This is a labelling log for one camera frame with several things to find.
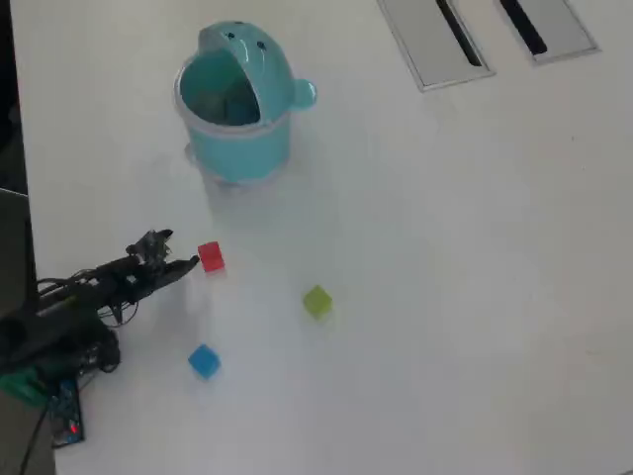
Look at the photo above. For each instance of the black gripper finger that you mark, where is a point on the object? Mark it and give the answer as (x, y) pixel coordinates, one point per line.
(180, 269)

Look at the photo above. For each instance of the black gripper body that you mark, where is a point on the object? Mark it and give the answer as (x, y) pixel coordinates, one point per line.
(141, 277)

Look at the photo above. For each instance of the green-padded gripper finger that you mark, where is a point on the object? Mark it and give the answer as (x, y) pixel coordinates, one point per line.
(160, 242)

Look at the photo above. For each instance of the red lego block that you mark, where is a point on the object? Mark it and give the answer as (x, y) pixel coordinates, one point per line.
(211, 256)

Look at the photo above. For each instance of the blue lego block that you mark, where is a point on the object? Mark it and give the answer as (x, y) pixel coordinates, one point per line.
(204, 361)

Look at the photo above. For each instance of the yellow-green lego block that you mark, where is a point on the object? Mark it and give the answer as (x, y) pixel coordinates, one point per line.
(316, 301)

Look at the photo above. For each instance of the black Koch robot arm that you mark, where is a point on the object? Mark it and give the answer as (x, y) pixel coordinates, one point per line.
(59, 316)

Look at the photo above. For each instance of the teal whale-shaped bin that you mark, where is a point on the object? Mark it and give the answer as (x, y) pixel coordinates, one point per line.
(237, 148)

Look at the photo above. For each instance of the dark grey monitor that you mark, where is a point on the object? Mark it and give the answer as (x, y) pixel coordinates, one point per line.
(15, 237)

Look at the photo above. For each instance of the blue circuit board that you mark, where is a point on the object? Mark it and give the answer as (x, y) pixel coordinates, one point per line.
(69, 410)

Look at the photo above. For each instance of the green table clamp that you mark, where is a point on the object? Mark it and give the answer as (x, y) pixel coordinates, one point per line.
(20, 388)

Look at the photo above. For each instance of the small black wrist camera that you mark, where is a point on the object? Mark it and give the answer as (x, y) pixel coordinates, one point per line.
(141, 250)

